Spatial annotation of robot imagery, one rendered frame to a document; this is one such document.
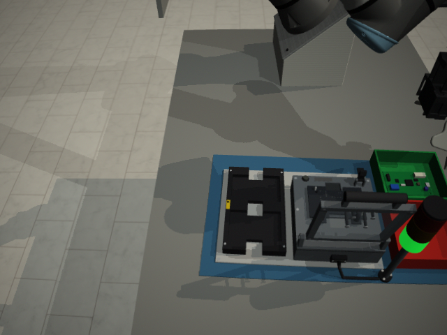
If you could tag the green circuit board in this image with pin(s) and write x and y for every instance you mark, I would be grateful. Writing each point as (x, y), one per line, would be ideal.
(411, 183)

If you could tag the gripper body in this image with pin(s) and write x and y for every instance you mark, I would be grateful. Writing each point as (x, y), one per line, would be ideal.
(433, 97)

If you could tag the red bin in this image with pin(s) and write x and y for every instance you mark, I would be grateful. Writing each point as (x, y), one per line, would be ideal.
(433, 256)

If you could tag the green bin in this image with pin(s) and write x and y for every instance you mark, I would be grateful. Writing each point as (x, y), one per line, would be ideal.
(408, 161)

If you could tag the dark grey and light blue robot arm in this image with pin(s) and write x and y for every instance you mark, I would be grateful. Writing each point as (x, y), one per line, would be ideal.
(380, 24)

